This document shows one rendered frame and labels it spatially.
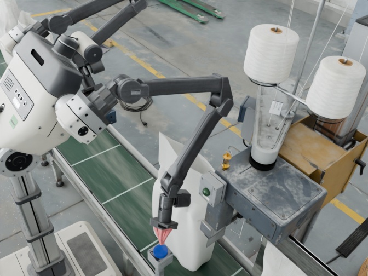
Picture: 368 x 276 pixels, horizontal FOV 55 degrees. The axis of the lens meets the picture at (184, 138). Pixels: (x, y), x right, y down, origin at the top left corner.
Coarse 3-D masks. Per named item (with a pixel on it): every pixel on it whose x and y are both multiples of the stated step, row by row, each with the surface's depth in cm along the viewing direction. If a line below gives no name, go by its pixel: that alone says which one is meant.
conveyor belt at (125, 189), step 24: (72, 144) 263; (96, 144) 265; (96, 168) 246; (120, 168) 248; (96, 192) 229; (120, 192) 231; (144, 192) 232; (120, 216) 216; (144, 216) 217; (144, 240) 204; (216, 264) 196
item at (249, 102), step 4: (248, 96) 158; (244, 100) 155; (248, 100) 156; (252, 100) 156; (244, 104) 153; (248, 104) 154; (252, 104) 154; (240, 108) 153; (244, 108) 152; (240, 112) 154; (244, 112) 154; (240, 116) 156; (240, 120) 157
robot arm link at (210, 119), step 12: (216, 108) 133; (228, 108) 132; (204, 120) 135; (216, 120) 136; (204, 132) 135; (192, 144) 135; (180, 156) 137; (192, 156) 137; (180, 168) 136; (168, 180) 137; (180, 180) 137; (168, 192) 136
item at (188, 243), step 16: (160, 144) 179; (176, 144) 172; (160, 160) 186; (160, 176) 183; (192, 176) 160; (160, 192) 180; (192, 192) 166; (176, 208) 172; (192, 208) 168; (192, 224) 165; (176, 240) 182; (192, 240) 172; (176, 256) 194; (192, 256) 179; (208, 256) 187
